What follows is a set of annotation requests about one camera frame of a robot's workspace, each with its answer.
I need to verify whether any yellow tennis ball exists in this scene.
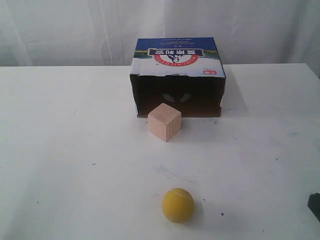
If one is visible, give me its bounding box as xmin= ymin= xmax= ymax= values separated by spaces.
xmin=161 ymin=188 xmax=195 ymax=223

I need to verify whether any white backdrop curtain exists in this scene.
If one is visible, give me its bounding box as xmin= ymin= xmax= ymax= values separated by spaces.
xmin=0 ymin=0 xmax=320 ymax=72

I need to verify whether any light wooden cube block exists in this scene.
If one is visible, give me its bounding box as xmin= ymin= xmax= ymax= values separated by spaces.
xmin=147 ymin=103 xmax=182 ymax=142

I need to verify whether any blue white cardboard box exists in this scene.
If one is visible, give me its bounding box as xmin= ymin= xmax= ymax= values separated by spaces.
xmin=129 ymin=37 xmax=226 ymax=118

